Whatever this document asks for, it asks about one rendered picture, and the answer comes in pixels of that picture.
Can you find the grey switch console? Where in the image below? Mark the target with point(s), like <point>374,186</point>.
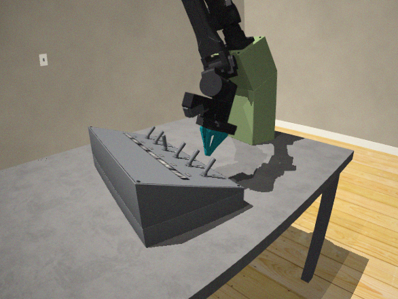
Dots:
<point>162,191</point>

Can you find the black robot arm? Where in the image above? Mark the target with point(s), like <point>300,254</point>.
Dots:
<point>214,83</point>

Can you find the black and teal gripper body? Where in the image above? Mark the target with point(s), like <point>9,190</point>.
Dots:
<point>219,126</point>

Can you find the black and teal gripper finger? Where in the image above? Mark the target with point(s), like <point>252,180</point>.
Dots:
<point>208,135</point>
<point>202,130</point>

